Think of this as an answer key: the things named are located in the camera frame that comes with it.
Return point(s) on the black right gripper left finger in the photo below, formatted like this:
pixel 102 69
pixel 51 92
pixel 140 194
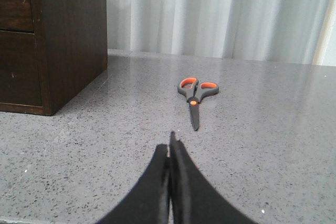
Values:
pixel 148 201

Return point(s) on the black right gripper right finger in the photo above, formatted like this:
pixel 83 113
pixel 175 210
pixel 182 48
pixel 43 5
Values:
pixel 194 199

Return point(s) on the orange and grey scissors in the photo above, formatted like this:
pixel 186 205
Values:
pixel 194 92

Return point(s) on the wooden drawer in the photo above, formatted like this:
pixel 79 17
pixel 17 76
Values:
pixel 19 69
pixel 16 15

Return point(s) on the dark wooden drawer cabinet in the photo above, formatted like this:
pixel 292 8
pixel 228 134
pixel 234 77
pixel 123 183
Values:
pixel 71 49

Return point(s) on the white curtain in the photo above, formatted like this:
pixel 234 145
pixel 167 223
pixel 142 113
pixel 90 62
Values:
pixel 295 31

